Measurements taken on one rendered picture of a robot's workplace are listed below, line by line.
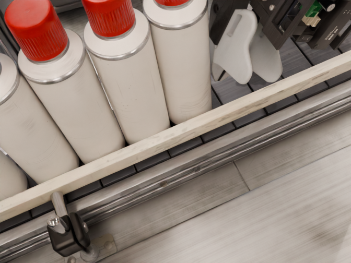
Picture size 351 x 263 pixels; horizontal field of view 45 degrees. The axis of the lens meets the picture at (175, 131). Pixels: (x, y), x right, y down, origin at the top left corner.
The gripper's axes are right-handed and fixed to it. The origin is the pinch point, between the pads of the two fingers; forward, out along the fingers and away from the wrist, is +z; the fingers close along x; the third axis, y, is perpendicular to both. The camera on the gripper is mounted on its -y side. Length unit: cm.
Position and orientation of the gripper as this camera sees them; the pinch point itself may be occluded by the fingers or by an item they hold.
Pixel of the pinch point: (219, 64)
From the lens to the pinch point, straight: 44.0
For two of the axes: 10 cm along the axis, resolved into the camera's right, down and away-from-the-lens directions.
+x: 8.4, -1.0, 5.4
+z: -3.7, 6.2, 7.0
